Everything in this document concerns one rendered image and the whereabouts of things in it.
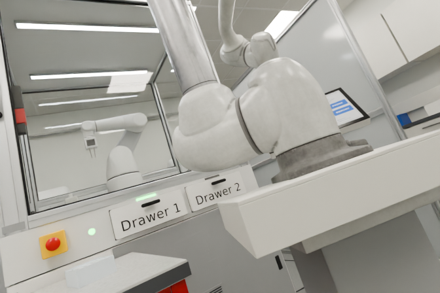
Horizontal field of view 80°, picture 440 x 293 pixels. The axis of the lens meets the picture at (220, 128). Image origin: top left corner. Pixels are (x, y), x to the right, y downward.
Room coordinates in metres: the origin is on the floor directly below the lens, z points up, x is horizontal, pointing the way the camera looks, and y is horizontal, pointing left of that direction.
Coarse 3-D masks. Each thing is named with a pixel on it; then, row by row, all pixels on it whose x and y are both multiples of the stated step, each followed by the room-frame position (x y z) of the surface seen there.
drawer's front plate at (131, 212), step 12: (168, 192) 1.12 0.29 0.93; (180, 192) 1.15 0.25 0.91; (132, 204) 1.04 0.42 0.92; (156, 204) 1.09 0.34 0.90; (168, 204) 1.11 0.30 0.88; (180, 204) 1.14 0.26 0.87; (120, 216) 1.01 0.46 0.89; (132, 216) 1.03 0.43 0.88; (144, 216) 1.06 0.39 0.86; (156, 216) 1.08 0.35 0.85; (168, 216) 1.10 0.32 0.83; (120, 228) 1.01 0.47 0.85; (132, 228) 1.03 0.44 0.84; (144, 228) 1.05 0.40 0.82
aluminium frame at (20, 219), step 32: (96, 0) 1.10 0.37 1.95; (128, 0) 1.18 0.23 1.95; (0, 32) 0.89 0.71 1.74; (0, 64) 0.87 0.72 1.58; (0, 96) 0.86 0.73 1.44; (0, 128) 0.86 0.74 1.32; (0, 160) 0.85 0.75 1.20; (0, 192) 0.85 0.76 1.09; (128, 192) 1.05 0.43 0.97; (0, 224) 0.84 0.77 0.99; (32, 224) 0.88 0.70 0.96
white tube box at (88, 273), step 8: (104, 256) 0.72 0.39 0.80; (112, 256) 0.67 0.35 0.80; (88, 264) 0.68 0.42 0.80; (96, 264) 0.64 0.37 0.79; (104, 264) 0.65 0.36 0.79; (112, 264) 0.67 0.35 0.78; (72, 272) 0.64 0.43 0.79; (80, 272) 0.62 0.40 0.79; (88, 272) 0.63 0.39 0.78; (96, 272) 0.64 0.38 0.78; (104, 272) 0.65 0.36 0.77; (112, 272) 0.66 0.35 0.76; (72, 280) 0.65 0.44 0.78; (80, 280) 0.62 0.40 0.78; (88, 280) 0.63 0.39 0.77; (96, 280) 0.64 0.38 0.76
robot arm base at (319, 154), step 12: (312, 144) 0.54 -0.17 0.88; (324, 144) 0.54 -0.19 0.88; (336, 144) 0.55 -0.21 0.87; (348, 144) 0.60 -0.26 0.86; (360, 144) 0.62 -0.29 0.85; (288, 156) 0.57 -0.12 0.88; (300, 156) 0.55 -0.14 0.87; (312, 156) 0.54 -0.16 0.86; (324, 156) 0.54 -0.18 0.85; (336, 156) 0.53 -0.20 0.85; (348, 156) 0.54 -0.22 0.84; (288, 168) 0.57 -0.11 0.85; (300, 168) 0.52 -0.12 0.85; (312, 168) 0.53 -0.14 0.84; (276, 180) 0.66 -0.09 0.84
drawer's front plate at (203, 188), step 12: (216, 180) 1.24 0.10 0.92; (228, 180) 1.28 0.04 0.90; (240, 180) 1.31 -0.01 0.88; (192, 192) 1.17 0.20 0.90; (204, 192) 1.20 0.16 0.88; (216, 192) 1.23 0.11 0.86; (228, 192) 1.27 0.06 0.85; (240, 192) 1.30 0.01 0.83; (192, 204) 1.17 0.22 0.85; (204, 204) 1.19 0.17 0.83
